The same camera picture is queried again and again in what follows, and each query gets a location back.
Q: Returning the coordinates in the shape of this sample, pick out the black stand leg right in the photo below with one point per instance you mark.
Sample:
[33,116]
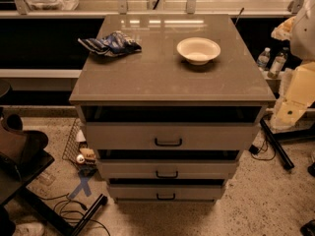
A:
[287,163]

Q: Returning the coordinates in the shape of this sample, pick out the black stand leg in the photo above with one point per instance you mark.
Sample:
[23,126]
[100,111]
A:
[287,163]
[100,201]

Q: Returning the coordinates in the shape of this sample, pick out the grey drawer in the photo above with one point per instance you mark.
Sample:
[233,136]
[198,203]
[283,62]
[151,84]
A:
[165,169]
[166,193]
[169,136]

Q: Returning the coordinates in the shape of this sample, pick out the blue chip bag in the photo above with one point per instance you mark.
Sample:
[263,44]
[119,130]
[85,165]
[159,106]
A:
[116,44]

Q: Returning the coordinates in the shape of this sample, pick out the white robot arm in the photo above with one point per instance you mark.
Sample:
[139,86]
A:
[297,88]

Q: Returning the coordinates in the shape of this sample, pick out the grey drawer cabinet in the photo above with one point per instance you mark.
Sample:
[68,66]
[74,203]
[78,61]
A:
[157,85]

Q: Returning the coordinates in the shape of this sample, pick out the wire mesh basket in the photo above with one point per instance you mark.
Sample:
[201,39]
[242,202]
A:
[72,150]

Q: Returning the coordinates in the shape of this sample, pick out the blue tape cross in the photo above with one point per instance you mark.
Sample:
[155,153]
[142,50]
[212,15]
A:
[83,186]

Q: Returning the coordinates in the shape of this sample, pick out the grey top drawer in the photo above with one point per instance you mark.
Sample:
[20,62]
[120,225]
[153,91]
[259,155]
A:
[169,136]

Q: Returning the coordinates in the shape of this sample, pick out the black stand leg left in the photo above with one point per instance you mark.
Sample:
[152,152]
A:
[100,201]

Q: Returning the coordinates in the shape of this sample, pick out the white sneaker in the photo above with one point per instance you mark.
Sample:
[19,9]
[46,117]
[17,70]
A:
[29,229]

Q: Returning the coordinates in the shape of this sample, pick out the grey bottom drawer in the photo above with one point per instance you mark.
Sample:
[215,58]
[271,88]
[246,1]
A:
[166,193]

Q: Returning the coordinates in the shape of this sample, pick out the brown chair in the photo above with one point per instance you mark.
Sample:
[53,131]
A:
[19,147]

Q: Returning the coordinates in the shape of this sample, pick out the white paper bowl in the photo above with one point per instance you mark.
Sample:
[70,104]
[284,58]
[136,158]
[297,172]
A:
[198,50]

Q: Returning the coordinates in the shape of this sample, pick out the clear water bottle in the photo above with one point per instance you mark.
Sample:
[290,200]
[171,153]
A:
[263,59]

